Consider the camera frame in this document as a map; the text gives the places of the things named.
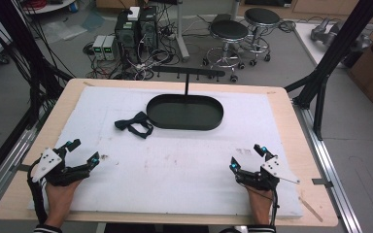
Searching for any clear plastic sheet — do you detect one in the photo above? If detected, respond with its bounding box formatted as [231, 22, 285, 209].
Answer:
[40, 11, 107, 44]

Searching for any black round stool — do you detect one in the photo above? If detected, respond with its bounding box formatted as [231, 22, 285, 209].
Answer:
[243, 7, 282, 68]
[202, 18, 251, 83]

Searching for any grey power supply unit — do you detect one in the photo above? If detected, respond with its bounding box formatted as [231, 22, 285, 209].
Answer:
[91, 34, 108, 61]
[102, 35, 119, 62]

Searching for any person's left hand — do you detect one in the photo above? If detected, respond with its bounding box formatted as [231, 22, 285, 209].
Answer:
[44, 179, 83, 228]

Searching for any white side table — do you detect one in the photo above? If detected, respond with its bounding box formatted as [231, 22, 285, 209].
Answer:
[292, 21, 373, 70]

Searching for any round white table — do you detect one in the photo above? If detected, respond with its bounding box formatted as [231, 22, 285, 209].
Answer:
[21, 0, 78, 16]

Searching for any grey tape strip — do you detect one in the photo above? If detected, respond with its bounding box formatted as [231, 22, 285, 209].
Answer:
[11, 163, 32, 173]
[311, 177, 335, 189]

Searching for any white box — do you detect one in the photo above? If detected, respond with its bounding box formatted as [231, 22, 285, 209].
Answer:
[126, 6, 142, 22]

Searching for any black metal frame with cables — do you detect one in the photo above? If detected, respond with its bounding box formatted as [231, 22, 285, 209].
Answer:
[0, 0, 75, 131]

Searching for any grey desk leg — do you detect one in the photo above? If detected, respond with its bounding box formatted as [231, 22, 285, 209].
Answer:
[173, 0, 191, 63]

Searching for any thin wooden stick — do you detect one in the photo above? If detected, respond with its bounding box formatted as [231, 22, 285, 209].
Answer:
[297, 195, 324, 223]

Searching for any aluminium rail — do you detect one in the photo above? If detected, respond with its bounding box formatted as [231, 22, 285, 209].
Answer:
[0, 106, 51, 218]
[292, 99, 364, 233]

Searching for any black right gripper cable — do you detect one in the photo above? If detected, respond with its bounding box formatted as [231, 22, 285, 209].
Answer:
[269, 188, 280, 227]

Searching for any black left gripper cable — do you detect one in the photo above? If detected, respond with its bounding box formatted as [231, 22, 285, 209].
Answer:
[26, 157, 49, 225]

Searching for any person's right hand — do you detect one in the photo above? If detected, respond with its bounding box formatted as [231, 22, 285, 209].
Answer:
[246, 186, 275, 226]

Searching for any black metal frame stand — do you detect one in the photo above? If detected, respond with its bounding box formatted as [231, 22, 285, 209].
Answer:
[284, 0, 373, 141]

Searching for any grey machine part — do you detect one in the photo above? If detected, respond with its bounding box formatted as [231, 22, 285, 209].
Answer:
[309, 17, 372, 53]

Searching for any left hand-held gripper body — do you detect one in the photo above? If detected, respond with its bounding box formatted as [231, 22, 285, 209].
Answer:
[31, 147, 92, 187]

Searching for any black oval tray hanger stand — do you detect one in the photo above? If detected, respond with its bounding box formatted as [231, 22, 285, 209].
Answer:
[145, 65, 227, 132]

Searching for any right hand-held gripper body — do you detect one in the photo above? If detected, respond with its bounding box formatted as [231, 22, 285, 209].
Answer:
[235, 155, 301, 192]

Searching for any black computer tower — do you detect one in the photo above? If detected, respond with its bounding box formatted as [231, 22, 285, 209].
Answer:
[138, 5, 159, 55]
[114, 9, 141, 63]

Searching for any black bow tie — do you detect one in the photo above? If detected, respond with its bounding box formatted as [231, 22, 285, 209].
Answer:
[114, 111, 155, 140]

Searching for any tangle of floor cables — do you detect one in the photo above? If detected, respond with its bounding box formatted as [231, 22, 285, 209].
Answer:
[83, 41, 180, 81]

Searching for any white foam mat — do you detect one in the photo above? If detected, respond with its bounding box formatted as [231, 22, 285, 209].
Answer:
[27, 84, 305, 218]

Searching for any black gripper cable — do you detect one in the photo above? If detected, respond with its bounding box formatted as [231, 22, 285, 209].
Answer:
[269, 188, 280, 227]
[26, 157, 49, 225]

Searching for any person's dark clothing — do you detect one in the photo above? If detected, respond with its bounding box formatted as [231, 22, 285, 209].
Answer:
[103, 222, 210, 233]

